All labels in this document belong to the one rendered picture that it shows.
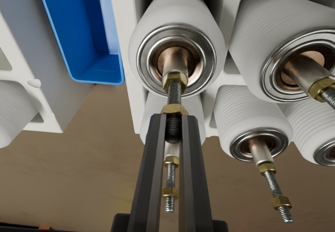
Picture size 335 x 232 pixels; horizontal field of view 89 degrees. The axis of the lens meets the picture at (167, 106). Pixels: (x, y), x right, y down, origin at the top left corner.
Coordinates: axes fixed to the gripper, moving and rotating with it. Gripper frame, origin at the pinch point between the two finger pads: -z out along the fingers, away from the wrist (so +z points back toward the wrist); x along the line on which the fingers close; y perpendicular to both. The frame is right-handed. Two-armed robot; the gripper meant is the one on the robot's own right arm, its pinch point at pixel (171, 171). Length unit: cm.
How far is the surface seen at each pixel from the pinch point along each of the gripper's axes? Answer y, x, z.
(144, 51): -1.3, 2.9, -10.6
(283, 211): 11.3, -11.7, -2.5
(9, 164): 71, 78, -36
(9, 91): 9.5, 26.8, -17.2
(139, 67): 0.3, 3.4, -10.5
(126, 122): 36, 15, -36
